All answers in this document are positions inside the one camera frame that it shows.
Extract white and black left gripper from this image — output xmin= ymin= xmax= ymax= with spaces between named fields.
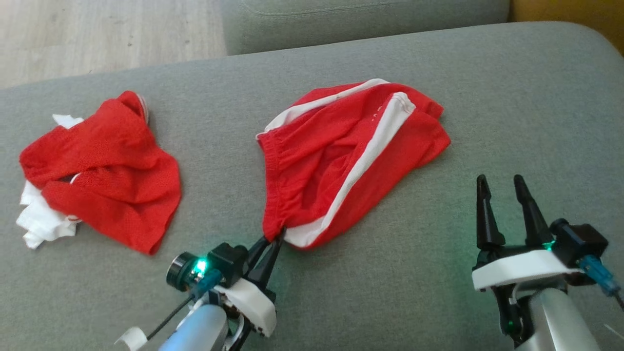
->
xmin=166 ymin=229 xmax=286 ymax=338

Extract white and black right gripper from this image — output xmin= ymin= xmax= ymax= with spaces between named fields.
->
xmin=471 ymin=174 xmax=584 ymax=345

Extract red shorts with white stripe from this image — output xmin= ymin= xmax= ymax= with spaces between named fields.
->
xmin=256 ymin=78 xmax=451 ymax=250

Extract red and white sports jersey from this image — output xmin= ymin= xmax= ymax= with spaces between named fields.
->
xmin=16 ymin=90 xmax=182 ymax=256

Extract large grey sofa seat cushion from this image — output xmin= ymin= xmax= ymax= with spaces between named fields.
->
xmin=0 ymin=20 xmax=624 ymax=351

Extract yellow sofa backrest cushion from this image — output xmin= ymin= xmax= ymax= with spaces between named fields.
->
xmin=508 ymin=0 xmax=624 ymax=55

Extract grey sofa cushion with piping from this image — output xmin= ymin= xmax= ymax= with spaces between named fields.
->
xmin=222 ymin=0 xmax=511 ymax=56

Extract right camera cable blue plug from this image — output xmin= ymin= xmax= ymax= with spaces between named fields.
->
xmin=577 ymin=254 xmax=624 ymax=310

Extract white cable label tag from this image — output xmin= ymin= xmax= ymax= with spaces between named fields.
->
xmin=115 ymin=327 xmax=148 ymax=351

